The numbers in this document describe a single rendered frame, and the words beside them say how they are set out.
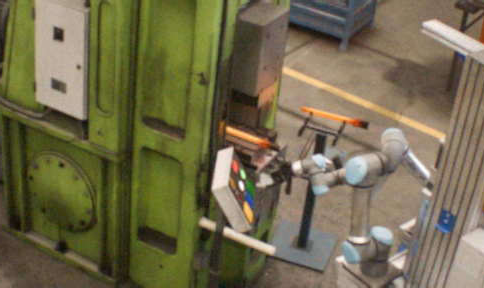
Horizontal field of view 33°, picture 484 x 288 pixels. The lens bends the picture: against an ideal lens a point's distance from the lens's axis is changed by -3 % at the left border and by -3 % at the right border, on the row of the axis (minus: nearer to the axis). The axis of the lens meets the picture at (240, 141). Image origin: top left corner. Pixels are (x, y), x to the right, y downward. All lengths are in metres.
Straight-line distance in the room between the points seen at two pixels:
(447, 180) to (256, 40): 1.18
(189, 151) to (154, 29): 0.65
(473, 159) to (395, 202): 2.48
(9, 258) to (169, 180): 1.29
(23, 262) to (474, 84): 3.01
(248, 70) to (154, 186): 0.89
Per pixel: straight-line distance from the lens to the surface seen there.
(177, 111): 4.36
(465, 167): 3.75
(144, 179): 4.69
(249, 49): 4.23
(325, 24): 8.31
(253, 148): 4.60
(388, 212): 6.04
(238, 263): 4.97
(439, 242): 4.01
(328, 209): 5.94
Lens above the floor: 3.44
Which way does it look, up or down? 32 degrees down
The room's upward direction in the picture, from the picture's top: 7 degrees clockwise
